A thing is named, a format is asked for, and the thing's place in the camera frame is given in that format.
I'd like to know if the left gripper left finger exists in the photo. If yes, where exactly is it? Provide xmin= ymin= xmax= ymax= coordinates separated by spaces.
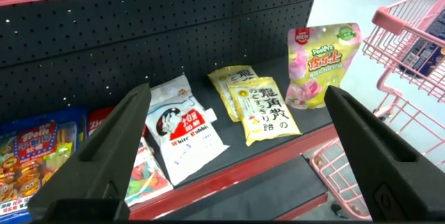
xmin=27 ymin=83 xmax=152 ymax=222

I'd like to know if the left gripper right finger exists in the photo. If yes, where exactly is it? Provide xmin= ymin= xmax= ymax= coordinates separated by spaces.
xmin=323 ymin=85 xmax=445 ymax=222

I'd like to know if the pink shopping cart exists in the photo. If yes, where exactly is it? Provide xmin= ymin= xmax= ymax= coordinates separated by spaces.
xmin=309 ymin=0 xmax=445 ymax=222

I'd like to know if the black shop shelf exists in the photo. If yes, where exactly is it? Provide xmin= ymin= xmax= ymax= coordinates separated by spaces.
xmin=0 ymin=0 xmax=339 ymax=222

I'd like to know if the red gummy candy bag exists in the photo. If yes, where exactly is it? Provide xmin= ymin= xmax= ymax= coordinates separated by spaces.
xmin=87 ymin=106 xmax=175 ymax=208

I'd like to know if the blue gummy candy bag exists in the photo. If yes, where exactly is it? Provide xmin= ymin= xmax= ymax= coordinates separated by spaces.
xmin=0 ymin=105 xmax=88 ymax=224

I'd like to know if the white candy bag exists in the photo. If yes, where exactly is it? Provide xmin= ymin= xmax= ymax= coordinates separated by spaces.
xmin=145 ymin=74 xmax=230 ymax=186

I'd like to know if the pink and yellow candy pouch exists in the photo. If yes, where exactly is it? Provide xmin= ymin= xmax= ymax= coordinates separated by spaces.
xmin=284 ymin=22 xmax=364 ymax=111

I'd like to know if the dark blue snack pack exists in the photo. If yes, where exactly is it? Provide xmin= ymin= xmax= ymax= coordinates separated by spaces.
xmin=398 ymin=8 xmax=445 ymax=79

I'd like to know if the yellow candy bag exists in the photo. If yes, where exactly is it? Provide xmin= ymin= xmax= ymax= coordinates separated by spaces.
xmin=227 ymin=76 xmax=302 ymax=147
xmin=207 ymin=65 xmax=259 ymax=123

